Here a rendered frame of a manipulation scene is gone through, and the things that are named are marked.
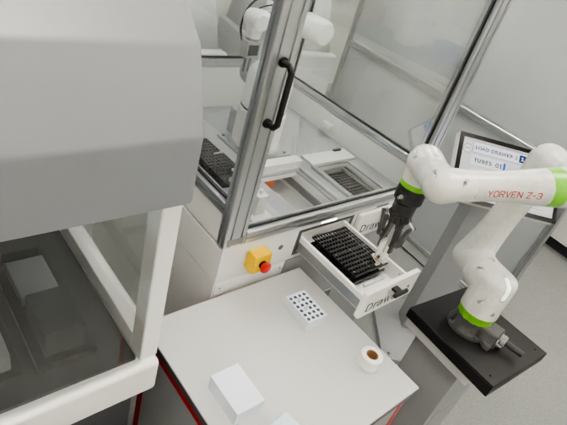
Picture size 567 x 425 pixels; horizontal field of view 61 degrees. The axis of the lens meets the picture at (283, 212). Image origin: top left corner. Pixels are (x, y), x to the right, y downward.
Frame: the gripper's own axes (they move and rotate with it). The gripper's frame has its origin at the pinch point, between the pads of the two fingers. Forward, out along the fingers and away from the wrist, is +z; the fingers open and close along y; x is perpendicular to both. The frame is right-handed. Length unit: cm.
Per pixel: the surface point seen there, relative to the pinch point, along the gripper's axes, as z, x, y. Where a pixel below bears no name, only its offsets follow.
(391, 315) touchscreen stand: 93, 85, -20
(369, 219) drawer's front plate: 7.0, 19.1, -20.8
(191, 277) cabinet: 24, -51, -35
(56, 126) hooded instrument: -57, -107, 2
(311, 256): 10.0, -16.8, -15.2
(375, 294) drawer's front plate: 5.5, -13.9, 11.1
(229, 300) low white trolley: 20, -48, -18
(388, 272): 11.9, 7.4, 1.9
